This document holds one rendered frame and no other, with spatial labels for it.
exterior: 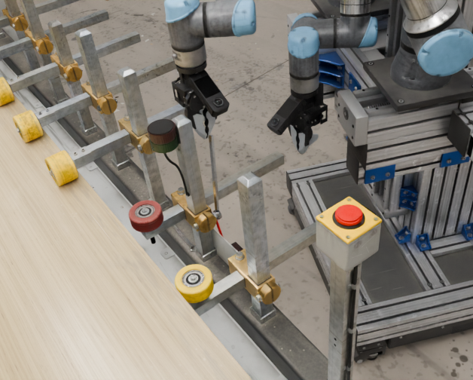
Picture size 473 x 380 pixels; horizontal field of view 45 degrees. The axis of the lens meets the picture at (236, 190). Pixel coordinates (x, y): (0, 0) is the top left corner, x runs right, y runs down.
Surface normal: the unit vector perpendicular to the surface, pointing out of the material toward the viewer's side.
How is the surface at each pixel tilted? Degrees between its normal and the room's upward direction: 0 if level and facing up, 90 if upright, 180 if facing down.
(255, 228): 90
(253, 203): 90
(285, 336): 0
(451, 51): 97
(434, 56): 97
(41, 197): 0
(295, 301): 0
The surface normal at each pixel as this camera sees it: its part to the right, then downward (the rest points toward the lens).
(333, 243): -0.81, 0.44
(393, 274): -0.09, -0.74
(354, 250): 0.58, 0.50
